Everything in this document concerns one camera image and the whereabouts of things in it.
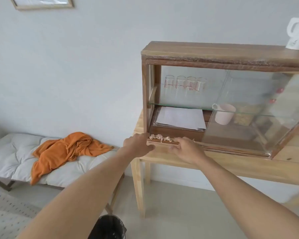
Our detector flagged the person's left hand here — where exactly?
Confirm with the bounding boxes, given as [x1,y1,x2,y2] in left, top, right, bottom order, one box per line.
[122,133,155,157]

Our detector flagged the person's right hand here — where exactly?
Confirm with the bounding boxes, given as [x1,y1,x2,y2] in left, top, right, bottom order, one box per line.
[167,137,210,165]

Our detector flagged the small wooden tray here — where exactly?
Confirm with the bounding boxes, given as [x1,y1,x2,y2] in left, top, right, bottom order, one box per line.
[146,137,182,149]

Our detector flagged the person's right forearm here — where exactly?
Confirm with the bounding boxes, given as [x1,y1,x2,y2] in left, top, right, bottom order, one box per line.
[195,156,299,239]

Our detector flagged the person's left forearm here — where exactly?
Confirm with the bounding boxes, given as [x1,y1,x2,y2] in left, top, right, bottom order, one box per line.
[16,150,136,239]

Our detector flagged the tan crumpled scraps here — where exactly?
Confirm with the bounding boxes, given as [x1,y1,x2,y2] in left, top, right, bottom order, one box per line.
[149,133,175,143]

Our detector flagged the white paper stack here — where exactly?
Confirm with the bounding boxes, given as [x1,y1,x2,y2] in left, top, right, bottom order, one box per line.
[155,106,207,131]

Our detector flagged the glass cabinet shelf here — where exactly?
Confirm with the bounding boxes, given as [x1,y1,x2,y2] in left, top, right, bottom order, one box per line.
[148,101,275,118]

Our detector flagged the pink mug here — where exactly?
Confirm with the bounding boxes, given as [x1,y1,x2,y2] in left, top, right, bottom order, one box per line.
[212,103,237,125]

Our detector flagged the light wooden table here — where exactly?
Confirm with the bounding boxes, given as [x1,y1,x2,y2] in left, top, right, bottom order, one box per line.
[130,109,299,218]

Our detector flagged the glass cup with red print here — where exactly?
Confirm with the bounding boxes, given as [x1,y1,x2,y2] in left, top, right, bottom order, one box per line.
[164,75,175,93]
[196,77,207,94]
[186,77,197,94]
[176,76,186,93]

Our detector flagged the clear container of yellow food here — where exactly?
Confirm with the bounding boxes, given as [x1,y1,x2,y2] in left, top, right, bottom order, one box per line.
[233,104,261,126]

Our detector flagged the orange cloth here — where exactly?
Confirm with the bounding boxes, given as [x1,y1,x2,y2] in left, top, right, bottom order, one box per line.
[30,132,114,186]

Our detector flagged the black trash bin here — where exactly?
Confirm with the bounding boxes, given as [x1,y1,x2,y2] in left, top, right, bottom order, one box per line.
[87,214,127,239]

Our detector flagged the wooden glass display cabinet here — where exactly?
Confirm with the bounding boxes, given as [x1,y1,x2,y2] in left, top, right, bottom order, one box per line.
[141,41,299,160]

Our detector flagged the white quilted bench cushion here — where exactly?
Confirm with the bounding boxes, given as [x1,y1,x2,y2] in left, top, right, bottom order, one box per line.
[0,133,125,190]

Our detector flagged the patterned grey rug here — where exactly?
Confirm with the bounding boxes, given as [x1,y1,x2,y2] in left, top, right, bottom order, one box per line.
[0,189,44,239]

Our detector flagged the white electric kettle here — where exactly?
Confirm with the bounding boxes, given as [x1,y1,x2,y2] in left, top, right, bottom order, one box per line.
[286,13,299,51]

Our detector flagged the dark wooden bench frame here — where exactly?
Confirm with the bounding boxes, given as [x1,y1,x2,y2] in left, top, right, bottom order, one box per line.
[0,172,125,215]

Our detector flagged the wooden picture frame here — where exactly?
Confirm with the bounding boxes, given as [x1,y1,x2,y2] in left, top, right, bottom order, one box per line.
[9,0,74,11]

